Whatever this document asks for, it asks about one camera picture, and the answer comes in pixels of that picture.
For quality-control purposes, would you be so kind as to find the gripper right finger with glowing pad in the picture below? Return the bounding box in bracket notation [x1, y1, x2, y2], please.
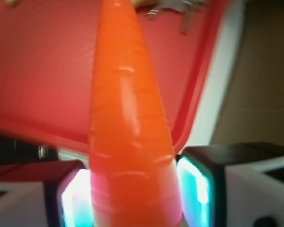
[177, 142, 284, 227]

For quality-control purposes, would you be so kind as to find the orange plastic toy carrot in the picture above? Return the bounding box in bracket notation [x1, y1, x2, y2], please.
[89, 0, 182, 227]

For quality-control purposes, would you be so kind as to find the brown cardboard panel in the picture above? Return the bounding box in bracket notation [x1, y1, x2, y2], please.
[211, 0, 284, 146]

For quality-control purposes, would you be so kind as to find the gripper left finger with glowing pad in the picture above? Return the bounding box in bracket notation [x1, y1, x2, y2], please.
[0, 161, 94, 227]

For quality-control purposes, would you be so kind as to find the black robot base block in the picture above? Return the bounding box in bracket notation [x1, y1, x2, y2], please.
[0, 135, 59, 166]

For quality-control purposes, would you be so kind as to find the red plastic tray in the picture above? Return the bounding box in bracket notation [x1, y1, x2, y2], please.
[0, 0, 227, 152]

